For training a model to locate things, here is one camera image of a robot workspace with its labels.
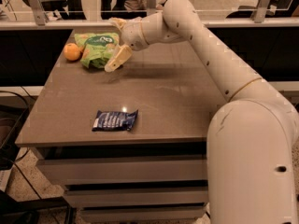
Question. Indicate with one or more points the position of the grey drawer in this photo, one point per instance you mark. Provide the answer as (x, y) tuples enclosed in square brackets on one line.
[(124, 170), (142, 214), (136, 197)]

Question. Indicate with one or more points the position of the black office chair left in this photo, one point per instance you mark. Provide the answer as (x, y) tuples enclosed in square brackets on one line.
[(66, 9)]

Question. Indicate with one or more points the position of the grey drawer cabinet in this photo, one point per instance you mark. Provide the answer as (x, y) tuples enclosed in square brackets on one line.
[(129, 145)]

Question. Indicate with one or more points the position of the blue snack packet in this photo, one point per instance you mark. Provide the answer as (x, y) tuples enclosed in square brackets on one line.
[(111, 121)]

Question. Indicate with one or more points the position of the black office chair right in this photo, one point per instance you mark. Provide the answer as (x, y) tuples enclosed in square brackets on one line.
[(267, 9)]

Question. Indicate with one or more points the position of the orange fruit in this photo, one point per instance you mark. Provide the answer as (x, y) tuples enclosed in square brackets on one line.
[(71, 52)]

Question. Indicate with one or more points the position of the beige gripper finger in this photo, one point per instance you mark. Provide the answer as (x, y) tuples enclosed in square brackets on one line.
[(120, 56), (118, 22)]

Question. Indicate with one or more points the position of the green rice chip bag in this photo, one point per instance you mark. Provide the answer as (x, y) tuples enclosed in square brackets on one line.
[(96, 49)]

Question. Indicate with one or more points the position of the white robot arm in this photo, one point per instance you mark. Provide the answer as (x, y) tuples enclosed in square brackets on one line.
[(249, 140)]

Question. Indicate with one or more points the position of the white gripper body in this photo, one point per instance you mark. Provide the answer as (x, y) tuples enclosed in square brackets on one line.
[(132, 34)]

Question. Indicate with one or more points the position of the top grey drawer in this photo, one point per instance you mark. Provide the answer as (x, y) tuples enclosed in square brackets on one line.
[(124, 170)]

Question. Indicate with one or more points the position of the bottom grey drawer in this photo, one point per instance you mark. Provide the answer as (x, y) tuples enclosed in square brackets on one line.
[(142, 214)]

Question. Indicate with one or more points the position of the middle grey drawer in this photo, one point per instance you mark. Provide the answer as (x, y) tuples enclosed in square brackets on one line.
[(136, 197)]

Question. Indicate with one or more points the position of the black office chair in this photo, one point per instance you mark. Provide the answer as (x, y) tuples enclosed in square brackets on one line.
[(66, 9), (267, 9)]

